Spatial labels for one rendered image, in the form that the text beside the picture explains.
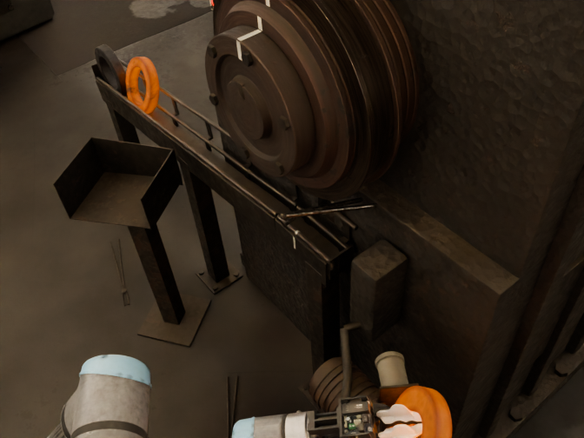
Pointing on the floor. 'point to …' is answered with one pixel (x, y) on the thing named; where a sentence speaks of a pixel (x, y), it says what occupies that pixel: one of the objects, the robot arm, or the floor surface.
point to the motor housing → (333, 389)
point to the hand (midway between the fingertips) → (423, 424)
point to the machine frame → (469, 214)
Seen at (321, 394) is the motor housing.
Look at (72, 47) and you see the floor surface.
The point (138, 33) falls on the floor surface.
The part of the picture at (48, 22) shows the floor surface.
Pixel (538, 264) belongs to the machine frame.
